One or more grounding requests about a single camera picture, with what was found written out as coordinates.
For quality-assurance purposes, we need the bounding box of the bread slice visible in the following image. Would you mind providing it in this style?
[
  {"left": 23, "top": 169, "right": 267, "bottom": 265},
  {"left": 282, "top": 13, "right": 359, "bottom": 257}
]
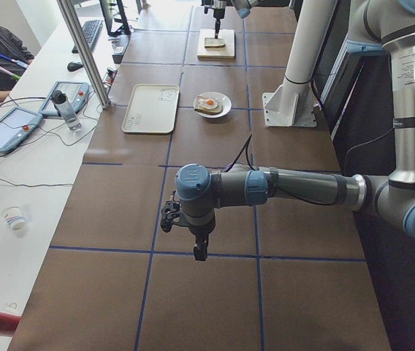
[
  {"left": 204, "top": 37, "right": 226, "bottom": 49},
  {"left": 194, "top": 97, "right": 223, "bottom": 115}
]

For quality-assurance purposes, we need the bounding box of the white round plate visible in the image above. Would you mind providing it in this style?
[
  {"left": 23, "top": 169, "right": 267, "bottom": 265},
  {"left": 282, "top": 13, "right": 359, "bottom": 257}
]
[{"left": 194, "top": 91, "right": 232, "bottom": 118}]

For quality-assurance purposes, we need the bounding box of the black computer mouse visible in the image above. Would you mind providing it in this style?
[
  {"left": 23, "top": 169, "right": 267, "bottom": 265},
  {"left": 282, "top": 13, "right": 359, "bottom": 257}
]
[{"left": 66, "top": 61, "right": 83, "bottom": 72}]

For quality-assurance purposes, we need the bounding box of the paper cup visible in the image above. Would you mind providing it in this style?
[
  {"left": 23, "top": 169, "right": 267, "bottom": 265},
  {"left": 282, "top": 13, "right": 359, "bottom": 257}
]
[{"left": 1, "top": 206, "right": 26, "bottom": 230}]

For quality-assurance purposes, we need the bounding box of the black power strip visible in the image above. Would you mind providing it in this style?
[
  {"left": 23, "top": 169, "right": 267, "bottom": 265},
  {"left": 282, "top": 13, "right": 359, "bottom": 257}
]
[{"left": 110, "top": 34, "right": 131, "bottom": 64}]

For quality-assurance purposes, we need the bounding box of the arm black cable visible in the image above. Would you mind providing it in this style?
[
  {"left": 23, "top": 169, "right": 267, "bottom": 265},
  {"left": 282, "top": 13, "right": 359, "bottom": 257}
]
[{"left": 225, "top": 133, "right": 340, "bottom": 205}]

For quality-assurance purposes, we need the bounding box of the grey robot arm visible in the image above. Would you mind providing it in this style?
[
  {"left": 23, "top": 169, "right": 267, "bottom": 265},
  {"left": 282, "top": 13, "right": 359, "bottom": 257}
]
[
  {"left": 202, "top": 0, "right": 261, "bottom": 39},
  {"left": 160, "top": 1, "right": 415, "bottom": 260}
]

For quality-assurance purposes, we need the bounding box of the near teach pendant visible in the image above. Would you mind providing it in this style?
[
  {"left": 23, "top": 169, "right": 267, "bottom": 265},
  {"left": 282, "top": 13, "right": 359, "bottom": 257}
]
[{"left": 0, "top": 107, "right": 43, "bottom": 153}]

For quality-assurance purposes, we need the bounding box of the white camera pole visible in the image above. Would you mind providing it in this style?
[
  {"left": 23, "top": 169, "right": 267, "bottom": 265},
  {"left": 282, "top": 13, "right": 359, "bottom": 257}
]
[{"left": 283, "top": 0, "right": 338, "bottom": 86}]

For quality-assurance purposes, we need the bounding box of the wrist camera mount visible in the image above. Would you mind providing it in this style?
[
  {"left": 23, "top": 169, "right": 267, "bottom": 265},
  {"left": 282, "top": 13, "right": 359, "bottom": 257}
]
[{"left": 160, "top": 190, "right": 181, "bottom": 233}]

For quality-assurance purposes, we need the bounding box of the clear water bottle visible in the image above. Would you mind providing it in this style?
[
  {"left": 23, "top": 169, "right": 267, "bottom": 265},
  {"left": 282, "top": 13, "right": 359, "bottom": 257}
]
[{"left": 50, "top": 89, "right": 81, "bottom": 130}]

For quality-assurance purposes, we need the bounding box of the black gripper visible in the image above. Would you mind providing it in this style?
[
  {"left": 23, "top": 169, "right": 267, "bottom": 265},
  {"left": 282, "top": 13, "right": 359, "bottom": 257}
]
[
  {"left": 211, "top": 0, "right": 226, "bottom": 39},
  {"left": 189, "top": 218, "right": 215, "bottom": 261}
]

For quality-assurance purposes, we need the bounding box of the fried egg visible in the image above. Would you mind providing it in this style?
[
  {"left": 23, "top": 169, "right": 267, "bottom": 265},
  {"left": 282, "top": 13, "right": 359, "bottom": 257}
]
[{"left": 197, "top": 97, "right": 218, "bottom": 110}]

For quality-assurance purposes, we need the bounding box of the teach pendant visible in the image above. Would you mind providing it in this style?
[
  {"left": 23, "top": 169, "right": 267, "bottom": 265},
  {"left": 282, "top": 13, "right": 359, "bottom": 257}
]
[
  {"left": 39, "top": 81, "right": 90, "bottom": 119},
  {"left": 0, "top": 107, "right": 43, "bottom": 153}
]

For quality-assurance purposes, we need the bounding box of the black monitor stand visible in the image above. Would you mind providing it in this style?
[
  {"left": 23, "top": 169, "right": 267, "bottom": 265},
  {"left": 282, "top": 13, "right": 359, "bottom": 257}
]
[{"left": 99, "top": 0, "right": 131, "bottom": 37}]

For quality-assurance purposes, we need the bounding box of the cream bear tray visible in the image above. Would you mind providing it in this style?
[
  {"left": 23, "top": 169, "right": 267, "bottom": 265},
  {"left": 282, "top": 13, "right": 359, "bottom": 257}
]
[{"left": 121, "top": 84, "right": 180, "bottom": 135}]

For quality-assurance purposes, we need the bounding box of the white pole base plate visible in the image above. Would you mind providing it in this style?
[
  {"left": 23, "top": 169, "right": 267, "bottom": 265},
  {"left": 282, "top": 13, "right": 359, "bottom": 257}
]
[{"left": 262, "top": 82, "right": 317, "bottom": 128}]

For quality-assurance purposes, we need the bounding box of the black keyboard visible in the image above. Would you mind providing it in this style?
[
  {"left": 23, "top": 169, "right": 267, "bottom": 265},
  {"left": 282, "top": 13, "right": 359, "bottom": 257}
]
[{"left": 82, "top": 19, "right": 103, "bottom": 51}]

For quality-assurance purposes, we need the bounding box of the wooden cutting board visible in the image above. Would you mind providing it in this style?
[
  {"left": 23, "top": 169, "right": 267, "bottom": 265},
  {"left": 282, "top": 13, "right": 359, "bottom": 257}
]
[{"left": 197, "top": 29, "right": 235, "bottom": 59}]

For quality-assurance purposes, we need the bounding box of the aluminium frame post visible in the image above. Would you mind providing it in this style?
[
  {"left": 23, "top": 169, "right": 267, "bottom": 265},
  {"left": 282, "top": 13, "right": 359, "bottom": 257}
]
[{"left": 56, "top": 0, "right": 111, "bottom": 110}]

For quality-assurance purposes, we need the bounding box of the far teach pendant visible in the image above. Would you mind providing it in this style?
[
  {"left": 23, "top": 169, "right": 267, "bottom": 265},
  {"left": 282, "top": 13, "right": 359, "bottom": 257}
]
[{"left": 39, "top": 81, "right": 90, "bottom": 119}]

